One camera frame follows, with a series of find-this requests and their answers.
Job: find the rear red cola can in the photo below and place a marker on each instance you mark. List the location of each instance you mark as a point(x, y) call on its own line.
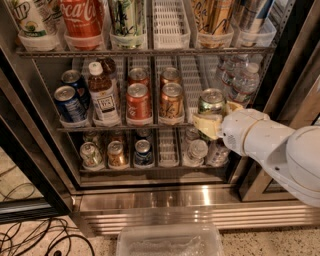
point(138, 75)

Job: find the brown tea bottle white cap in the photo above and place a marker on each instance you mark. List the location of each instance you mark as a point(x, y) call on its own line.
point(102, 93)

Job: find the rear brown tea bottle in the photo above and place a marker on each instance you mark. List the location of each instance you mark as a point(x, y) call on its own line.
point(109, 67)

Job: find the stainless steel fridge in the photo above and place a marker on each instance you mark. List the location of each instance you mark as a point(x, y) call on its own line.
point(106, 201)

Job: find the green white tall can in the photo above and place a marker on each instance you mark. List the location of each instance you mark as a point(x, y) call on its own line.
point(127, 17)

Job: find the rear orange soda can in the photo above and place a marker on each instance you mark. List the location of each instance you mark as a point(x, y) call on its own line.
point(168, 75)

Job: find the front blue soda can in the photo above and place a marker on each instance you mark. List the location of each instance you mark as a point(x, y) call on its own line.
point(68, 104)

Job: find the white green 7up can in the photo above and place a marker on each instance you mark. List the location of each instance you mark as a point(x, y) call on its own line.
point(33, 17)

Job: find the empty white plastic tray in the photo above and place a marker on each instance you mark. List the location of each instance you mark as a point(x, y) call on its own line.
point(170, 25)

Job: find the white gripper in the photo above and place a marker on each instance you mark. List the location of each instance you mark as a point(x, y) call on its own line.
point(236, 131)

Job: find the right glass fridge door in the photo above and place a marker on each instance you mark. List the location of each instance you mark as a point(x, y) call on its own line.
point(289, 91)

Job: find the green soda can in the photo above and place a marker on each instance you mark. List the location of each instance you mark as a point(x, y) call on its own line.
point(211, 101)

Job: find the bottom shelf blue can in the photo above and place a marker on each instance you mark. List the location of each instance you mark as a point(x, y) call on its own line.
point(143, 153)

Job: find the bottom shelf tea bottle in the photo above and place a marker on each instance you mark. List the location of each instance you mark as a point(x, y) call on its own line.
point(218, 154)

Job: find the blue soda can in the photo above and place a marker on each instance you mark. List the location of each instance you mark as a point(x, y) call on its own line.
point(76, 80)
point(68, 104)

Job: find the front orange soda can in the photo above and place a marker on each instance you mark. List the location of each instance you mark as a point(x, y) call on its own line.
point(171, 101)

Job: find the rear clear water bottle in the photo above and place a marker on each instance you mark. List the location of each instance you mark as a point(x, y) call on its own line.
point(225, 71)

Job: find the glass fridge door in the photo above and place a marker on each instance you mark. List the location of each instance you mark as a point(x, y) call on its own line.
point(30, 187)
point(289, 91)

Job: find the rear blue soda can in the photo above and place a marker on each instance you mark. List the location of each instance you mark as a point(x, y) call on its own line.
point(76, 80)

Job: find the orange soda can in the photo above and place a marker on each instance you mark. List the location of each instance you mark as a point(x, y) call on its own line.
point(171, 101)
point(168, 75)

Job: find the bottom shelf clear bottle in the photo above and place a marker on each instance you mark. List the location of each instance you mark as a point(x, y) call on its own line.
point(194, 148)

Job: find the clear plastic bin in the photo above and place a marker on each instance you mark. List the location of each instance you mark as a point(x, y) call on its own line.
point(170, 240)

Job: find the front red cola can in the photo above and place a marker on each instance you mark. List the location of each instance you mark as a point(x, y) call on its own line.
point(138, 102)

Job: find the front clear water bottle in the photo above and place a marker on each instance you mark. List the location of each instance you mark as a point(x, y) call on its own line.
point(244, 84)

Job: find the red coca-cola can top shelf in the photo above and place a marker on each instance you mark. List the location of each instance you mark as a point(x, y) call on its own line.
point(83, 20)

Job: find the striped silver can top shelf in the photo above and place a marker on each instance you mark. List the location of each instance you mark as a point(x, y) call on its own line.
point(250, 15)

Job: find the orange tall can top shelf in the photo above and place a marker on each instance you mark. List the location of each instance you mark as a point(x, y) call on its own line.
point(212, 17)

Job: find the bottom shelf green white can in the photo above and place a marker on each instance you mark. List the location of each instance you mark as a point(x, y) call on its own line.
point(90, 154)

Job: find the bottom shelf orange can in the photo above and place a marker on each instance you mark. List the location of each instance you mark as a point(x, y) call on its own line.
point(116, 155)

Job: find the red cola can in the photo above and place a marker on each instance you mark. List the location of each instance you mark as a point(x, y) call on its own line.
point(138, 102)
point(138, 75)

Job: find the left glass fridge door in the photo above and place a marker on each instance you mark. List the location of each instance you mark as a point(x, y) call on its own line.
point(30, 187)

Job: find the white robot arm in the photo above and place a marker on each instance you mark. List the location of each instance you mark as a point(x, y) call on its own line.
point(289, 156)

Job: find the clear water bottle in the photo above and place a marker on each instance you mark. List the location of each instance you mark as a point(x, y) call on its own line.
point(244, 84)
point(225, 71)

